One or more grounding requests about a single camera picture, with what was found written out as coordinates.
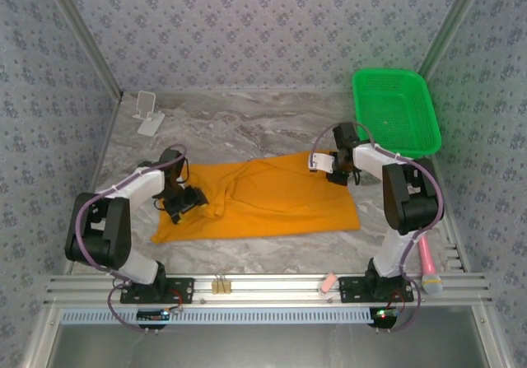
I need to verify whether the aluminium mounting rail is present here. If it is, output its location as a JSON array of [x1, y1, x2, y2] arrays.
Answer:
[[43, 273, 493, 306]]

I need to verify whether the aluminium frame post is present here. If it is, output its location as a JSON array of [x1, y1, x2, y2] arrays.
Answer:
[[39, 0, 124, 100], [413, 0, 491, 82]]

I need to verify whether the white phone stand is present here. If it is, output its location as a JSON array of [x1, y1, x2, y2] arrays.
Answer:
[[132, 91, 166, 137]]

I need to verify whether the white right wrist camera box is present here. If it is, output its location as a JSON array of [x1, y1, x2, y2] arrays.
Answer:
[[307, 151, 337, 174]]

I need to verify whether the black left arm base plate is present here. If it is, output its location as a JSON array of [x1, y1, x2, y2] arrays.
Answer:
[[119, 277, 195, 305]]

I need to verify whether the grey slotted cable duct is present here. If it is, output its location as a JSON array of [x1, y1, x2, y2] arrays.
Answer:
[[59, 306, 378, 324]]

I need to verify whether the pink toy microphone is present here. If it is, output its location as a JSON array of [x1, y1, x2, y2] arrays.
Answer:
[[417, 235, 445, 296]]

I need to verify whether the grey metal panel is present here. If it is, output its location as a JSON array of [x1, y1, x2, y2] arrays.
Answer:
[[44, 322, 491, 368]]

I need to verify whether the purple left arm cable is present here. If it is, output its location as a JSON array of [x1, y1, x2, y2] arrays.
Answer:
[[76, 143, 190, 334]]

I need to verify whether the orange t-shirt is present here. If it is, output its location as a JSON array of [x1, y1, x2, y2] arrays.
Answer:
[[150, 149, 360, 245]]

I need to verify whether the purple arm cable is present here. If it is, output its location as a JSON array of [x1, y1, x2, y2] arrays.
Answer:
[[309, 124, 445, 333], [76, 143, 190, 334]]

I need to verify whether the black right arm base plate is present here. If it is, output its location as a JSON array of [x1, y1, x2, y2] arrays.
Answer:
[[338, 276, 415, 304]]

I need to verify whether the small pink eraser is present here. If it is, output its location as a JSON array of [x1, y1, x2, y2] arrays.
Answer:
[[319, 273, 338, 294]]

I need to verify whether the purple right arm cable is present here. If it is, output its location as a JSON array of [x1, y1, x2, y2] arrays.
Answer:
[[309, 124, 445, 333]]

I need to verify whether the green plastic basket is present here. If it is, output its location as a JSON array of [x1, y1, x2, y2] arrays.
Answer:
[[352, 68, 442, 157]]

